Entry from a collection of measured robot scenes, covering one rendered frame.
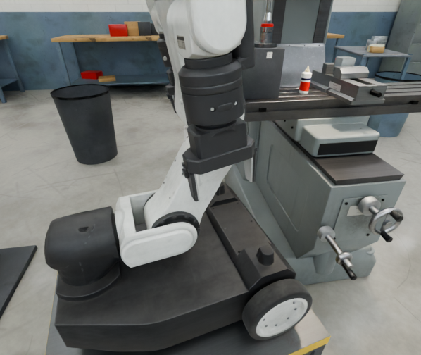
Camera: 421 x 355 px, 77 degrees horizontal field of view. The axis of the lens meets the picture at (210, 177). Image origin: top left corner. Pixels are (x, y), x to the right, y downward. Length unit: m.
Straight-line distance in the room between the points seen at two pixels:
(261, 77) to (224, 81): 0.77
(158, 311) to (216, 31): 0.64
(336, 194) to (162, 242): 0.65
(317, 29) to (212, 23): 1.38
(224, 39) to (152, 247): 0.54
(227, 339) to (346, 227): 0.63
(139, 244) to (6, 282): 1.17
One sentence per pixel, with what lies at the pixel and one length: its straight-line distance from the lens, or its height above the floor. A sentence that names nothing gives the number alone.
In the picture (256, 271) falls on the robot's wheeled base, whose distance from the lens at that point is 0.77.
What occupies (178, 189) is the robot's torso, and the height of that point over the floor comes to 0.82.
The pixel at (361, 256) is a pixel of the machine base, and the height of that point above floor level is 0.16.
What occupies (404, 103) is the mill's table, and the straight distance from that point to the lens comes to 1.47.
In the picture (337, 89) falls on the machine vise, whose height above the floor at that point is 0.93.
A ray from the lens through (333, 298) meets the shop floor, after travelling 1.56.
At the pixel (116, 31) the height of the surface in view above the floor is 0.95.
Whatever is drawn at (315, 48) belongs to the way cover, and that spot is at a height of 1.04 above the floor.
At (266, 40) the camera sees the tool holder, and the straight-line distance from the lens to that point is 1.14.
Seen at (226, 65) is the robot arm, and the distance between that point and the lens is 0.36.
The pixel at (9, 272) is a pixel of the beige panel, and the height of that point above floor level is 0.03.
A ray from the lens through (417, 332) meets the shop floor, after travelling 1.64.
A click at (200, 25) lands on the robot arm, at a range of 0.32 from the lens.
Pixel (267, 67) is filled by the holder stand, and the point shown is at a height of 1.02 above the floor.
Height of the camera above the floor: 1.21
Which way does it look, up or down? 32 degrees down
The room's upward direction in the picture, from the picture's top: straight up
